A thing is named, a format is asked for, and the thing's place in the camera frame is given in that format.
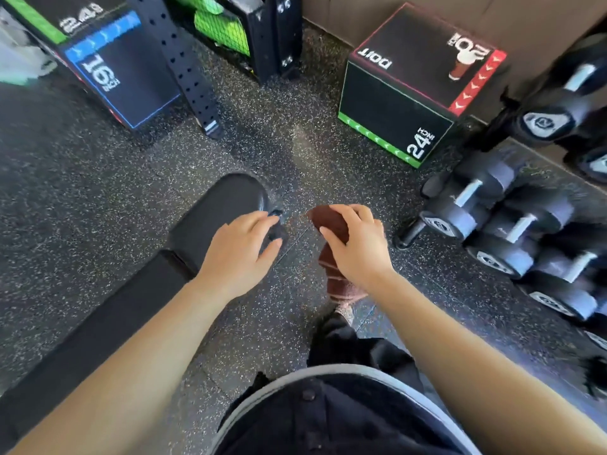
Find black padded weight bench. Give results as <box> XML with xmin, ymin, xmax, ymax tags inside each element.
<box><xmin>0</xmin><ymin>173</ymin><xmax>273</xmax><ymax>441</ymax></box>

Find green mesh pad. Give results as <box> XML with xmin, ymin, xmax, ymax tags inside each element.
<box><xmin>171</xmin><ymin>0</ymin><xmax>252</xmax><ymax>57</ymax></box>

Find person's left forearm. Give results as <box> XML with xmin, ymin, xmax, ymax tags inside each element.
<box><xmin>7</xmin><ymin>272</ymin><xmax>229</xmax><ymax>455</ymax></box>

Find black buttoned shirt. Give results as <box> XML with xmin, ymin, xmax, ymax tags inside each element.
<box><xmin>211</xmin><ymin>364</ymin><xmax>477</xmax><ymax>455</ymax></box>

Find black dumbbell rack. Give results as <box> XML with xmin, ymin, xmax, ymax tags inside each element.
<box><xmin>393</xmin><ymin>87</ymin><xmax>607</xmax><ymax>398</ymax></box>

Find black perforated steel beam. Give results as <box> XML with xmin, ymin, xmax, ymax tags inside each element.
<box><xmin>126</xmin><ymin>0</ymin><xmax>224</xmax><ymax>140</ymax></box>

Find person's right forearm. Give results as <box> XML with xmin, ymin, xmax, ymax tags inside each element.
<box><xmin>365</xmin><ymin>271</ymin><xmax>607</xmax><ymax>455</ymax></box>

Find person's left hand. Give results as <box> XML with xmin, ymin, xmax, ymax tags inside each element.
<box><xmin>194</xmin><ymin>210</ymin><xmax>284</xmax><ymax>301</ymax></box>

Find black plyo box blue edge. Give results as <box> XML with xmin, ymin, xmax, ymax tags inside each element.
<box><xmin>0</xmin><ymin>0</ymin><xmax>182</xmax><ymax>130</ymax></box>

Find black trousers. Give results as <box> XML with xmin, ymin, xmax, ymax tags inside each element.
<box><xmin>307</xmin><ymin>313</ymin><xmax>425</xmax><ymax>391</ymax></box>

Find black plyo box red edge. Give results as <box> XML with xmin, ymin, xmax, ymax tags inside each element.
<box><xmin>338</xmin><ymin>2</ymin><xmax>508</xmax><ymax>169</ymax></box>

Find brown striped sock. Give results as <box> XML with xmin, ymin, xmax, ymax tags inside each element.
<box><xmin>306</xmin><ymin>205</ymin><xmax>371</xmax><ymax>327</ymax></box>

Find person's right hand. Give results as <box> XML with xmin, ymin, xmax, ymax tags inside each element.
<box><xmin>319</xmin><ymin>203</ymin><xmax>397</xmax><ymax>295</ymax></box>

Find small black clip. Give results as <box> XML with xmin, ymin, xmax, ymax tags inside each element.
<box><xmin>267</xmin><ymin>209</ymin><xmax>289</xmax><ymax>244</ymax></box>

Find row of black hex dumbbells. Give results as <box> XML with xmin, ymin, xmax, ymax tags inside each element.
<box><xmin>420</xmin><ymin>33</ymin><xmax>607</xmax><ymax>351</ymax></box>

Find black steel rack frame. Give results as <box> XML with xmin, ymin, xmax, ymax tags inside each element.
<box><xmin>163</xmin><ymin>0</ymin><xmax>304</xmax><ymax>85</ymax></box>

